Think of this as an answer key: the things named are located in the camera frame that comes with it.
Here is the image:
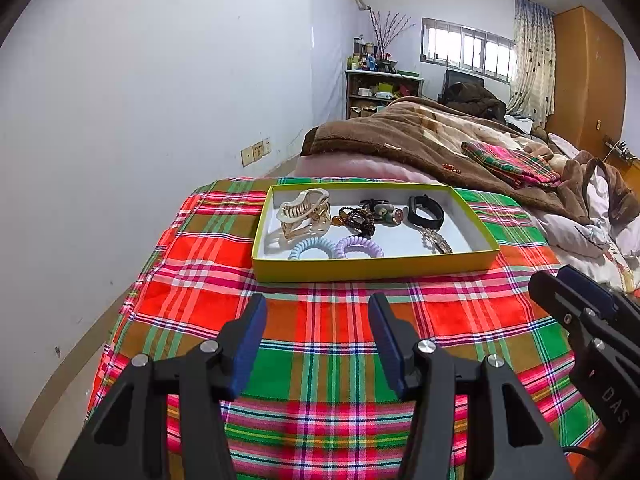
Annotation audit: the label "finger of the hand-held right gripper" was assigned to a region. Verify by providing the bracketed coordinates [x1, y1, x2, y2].
[529, 271, 622, 361]
[556, 265, 640, 331]

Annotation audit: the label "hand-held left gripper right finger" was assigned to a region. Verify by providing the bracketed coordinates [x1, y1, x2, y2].
[367, 292, 576, 480]

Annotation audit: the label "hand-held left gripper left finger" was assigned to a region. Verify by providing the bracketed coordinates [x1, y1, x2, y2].
[57, 293, 268, 480]

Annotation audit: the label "yellow-green shallow cardboard box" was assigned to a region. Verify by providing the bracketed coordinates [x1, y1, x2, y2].
[250, 182, 501, 283]

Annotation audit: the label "purple spiral hair tie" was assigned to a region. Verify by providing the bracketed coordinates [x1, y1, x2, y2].
[336, 235, 385, 260]

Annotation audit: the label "light blue spiral hair tie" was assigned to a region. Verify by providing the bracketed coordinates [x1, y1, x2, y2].
[287, 237, 340, 261]

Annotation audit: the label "rhinestone hair clip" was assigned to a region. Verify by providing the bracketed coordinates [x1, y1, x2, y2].
[419, 227, 453, 254]

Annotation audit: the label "brown beaded hair tie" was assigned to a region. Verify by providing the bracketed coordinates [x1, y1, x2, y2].
[332, 205, 377, 238]

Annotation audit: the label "black hair tie with balls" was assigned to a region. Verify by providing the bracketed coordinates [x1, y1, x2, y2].
[360, 198, 396, 223]

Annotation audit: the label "white quilt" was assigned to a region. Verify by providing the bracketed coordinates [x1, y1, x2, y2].
[530, 132, 640, 293]

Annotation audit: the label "bright plaid cloth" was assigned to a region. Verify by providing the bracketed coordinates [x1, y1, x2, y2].
[87, 176, 601, 480]

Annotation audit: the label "black wristband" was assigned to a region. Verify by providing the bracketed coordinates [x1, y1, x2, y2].
[407, 194, 446, 229]

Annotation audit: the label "beige hair claw clip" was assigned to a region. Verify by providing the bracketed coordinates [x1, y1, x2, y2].
[276, 188, 333, 240]

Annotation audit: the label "folded plaid cloth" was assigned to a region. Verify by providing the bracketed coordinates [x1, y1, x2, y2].
[461, 140, 563, 190]

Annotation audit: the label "pink bed sheet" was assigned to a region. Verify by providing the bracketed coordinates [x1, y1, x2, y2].
[292, 152, 436, 186]

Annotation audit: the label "dark brown jacket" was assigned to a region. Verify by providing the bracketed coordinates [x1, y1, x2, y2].
[439, 82, 507, 120]

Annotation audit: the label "wooden wardrobe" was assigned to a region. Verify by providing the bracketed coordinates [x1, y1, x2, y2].
[545, 6, 628, 151]

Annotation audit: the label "brown fleece blanket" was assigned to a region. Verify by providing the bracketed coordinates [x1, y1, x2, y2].
[300, 96, 640, 226]

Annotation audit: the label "patterned curtain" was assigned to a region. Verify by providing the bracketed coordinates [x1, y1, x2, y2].
[506, 0, 557, 121]

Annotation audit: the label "black chair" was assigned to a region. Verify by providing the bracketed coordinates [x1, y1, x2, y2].
[444, 70, 485, 96]

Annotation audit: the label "cluttered storage shelf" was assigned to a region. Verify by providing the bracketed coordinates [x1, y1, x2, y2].
[345, 69, 425, 120]

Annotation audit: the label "barred window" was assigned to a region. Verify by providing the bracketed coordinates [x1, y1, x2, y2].
[421, 17, 516, 83]

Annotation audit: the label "group of bottles and jars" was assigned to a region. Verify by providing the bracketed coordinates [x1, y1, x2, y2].
[347, 35, 401, 72]

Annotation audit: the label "dried flower branches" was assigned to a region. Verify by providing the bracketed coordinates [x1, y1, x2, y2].
[369, 10, 417, 61]

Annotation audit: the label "wall power outlet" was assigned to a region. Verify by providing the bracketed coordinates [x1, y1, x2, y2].
[241, 137, 272, 167]

